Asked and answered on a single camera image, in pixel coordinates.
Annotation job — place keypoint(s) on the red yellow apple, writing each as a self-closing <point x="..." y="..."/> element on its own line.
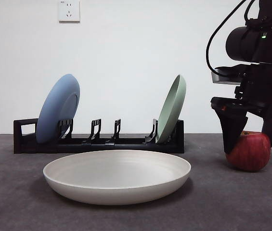
<point x="251" y="154"/>

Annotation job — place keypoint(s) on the cream yellow plate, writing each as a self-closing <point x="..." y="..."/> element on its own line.
<point x="116" y="178"/>

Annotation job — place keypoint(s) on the green plate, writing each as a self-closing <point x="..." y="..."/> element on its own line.
<point x="173" y="110"/>

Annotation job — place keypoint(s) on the blue plate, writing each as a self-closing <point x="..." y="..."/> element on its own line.
<point x="54" y="108"/>

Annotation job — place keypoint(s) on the black plate rack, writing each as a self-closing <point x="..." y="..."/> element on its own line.
<point x="25" y="147"/>

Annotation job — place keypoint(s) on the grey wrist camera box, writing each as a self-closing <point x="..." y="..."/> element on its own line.
<point x="224" y="78"/>

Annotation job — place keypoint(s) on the white wall socket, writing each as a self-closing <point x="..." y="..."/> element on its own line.
<point x="69" y="11"/>

